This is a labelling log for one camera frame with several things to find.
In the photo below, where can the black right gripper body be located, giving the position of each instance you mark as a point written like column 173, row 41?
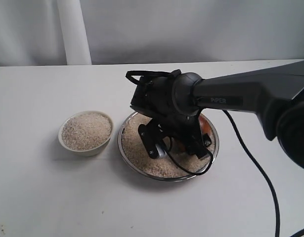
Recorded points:
column 169, row 101

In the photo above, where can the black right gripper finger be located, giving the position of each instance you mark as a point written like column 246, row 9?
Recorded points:
column 199, row 146
column 151, row 134

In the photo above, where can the brown wooden cup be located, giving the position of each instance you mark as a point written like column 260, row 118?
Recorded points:
column 205, row 129

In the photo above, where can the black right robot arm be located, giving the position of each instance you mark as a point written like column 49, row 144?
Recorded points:
column 275, row 95

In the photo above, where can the rice in steel tray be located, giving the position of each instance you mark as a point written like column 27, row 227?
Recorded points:
column 161, row 167

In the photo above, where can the small white ceramic bowl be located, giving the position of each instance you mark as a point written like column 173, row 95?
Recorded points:
column 87, row 153

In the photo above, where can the white uncooked rice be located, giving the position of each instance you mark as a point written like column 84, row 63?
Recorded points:
column 86, row 131

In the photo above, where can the large steel round tray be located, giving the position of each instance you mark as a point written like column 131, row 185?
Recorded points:
column 213, row 149

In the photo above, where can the white backdrop curtain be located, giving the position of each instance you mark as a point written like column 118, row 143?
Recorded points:
column 84, row 32

